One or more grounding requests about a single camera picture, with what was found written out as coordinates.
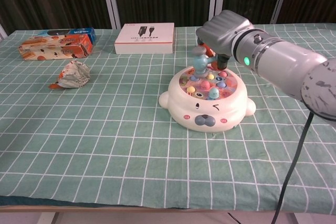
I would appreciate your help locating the green checked tablecloth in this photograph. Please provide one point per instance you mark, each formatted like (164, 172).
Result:
(105, 142)

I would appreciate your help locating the white seal whack-a-mole toy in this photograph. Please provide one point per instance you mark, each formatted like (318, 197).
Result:
(210, 115)

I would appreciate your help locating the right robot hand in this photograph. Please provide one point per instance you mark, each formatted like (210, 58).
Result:
(223, 35)

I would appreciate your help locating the orange biscuit box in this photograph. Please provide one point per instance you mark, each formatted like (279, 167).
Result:
(52, 49)

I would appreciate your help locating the blue biscuit box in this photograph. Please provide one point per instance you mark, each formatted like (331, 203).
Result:
(89, 33)

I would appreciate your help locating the blue toy hammer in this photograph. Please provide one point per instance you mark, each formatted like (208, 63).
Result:
(200, 62)

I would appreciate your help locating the crumpled snack wrapper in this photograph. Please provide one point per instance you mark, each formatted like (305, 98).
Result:
(73, 75)

